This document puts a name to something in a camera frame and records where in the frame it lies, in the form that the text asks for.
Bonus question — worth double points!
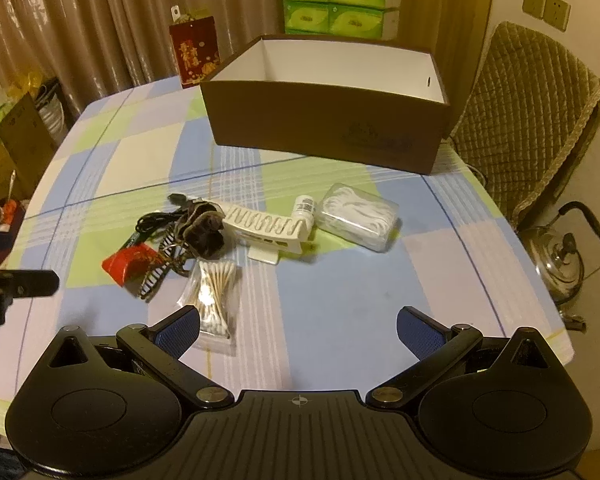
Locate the cotton swabs bag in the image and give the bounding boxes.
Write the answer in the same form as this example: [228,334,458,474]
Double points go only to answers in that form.
[176,259,239,354]

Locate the red snack packet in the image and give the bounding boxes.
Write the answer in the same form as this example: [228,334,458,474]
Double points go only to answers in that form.
[102,243,166,287]

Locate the green lip balm tube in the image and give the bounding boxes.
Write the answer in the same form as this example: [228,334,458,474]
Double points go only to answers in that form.
[120,231,148,250]

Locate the black usb cable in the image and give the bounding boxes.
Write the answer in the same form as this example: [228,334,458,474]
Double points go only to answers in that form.
[135,193,202,235]

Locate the brown velvet scrunchie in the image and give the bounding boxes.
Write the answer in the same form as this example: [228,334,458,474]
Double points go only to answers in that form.
[174,200,224,259]

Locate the clear floss pick box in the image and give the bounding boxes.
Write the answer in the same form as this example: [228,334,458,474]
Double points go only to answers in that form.
[315,183,399,252]

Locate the white pill bottle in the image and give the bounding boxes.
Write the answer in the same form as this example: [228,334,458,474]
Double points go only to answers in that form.
[291,195,316,235]

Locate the cardboard boxes pile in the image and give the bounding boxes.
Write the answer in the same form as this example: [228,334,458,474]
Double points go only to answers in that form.
[0,91,58,200]

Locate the checkered tablecloth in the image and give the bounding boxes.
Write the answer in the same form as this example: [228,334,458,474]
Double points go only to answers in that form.
[0,75,577,430]

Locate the steel kettle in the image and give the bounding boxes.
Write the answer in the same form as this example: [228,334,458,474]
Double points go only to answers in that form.
[518,200,600,334]

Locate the brown curtain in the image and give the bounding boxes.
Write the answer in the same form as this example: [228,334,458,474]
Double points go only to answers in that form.
[0,0,282,116]

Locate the brown cardboard box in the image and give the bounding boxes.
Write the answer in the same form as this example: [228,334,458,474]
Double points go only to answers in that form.
[200,35,451,174]

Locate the quilted chair cushion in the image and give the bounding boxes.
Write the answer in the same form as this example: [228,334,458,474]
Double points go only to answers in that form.
[451,22,600,228]

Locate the red gift bag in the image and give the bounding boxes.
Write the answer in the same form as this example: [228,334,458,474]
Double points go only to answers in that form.
[169,6,220,88]

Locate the green tissue pack stack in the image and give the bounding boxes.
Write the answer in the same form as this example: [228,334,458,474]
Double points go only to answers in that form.
[283,0,401,41]

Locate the double wall socket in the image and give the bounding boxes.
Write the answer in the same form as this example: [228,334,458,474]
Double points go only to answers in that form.
[522,0,571,32]

